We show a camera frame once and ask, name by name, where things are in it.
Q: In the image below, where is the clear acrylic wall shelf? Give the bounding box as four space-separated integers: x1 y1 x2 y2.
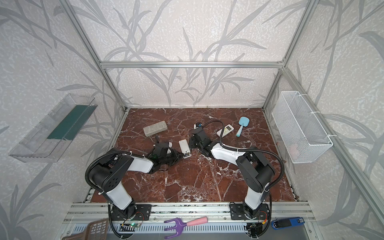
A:
9 94 98 163

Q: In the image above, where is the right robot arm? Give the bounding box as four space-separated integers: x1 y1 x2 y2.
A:
189 127 281 214

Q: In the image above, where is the blue black device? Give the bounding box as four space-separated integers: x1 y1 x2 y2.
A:
271 217 305 230

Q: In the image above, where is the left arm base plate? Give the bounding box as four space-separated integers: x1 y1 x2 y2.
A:
109 203 152 221

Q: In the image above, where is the purple pink garden fork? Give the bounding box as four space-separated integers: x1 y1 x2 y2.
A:
164 217 208 240

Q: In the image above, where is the white wire mesh basket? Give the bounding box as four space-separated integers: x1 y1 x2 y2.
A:
272 91 333 164

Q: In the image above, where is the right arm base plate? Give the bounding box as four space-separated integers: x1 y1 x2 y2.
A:
229 202 270 222

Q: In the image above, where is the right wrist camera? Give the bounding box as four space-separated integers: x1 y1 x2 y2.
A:
194 122 203 129

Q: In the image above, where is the brown plastic basket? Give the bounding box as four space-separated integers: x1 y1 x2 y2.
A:
62 219 109 240

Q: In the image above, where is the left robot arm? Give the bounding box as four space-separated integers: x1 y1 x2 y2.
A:
85 143 184 211

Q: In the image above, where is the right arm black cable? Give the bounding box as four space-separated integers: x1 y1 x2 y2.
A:
200 119 285 191

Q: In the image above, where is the grey glasses case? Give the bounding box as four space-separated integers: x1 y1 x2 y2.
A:
143 121 168 137

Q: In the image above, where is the white remote control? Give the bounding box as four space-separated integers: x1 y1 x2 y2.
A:
216 125 234 138
179 140 192 159

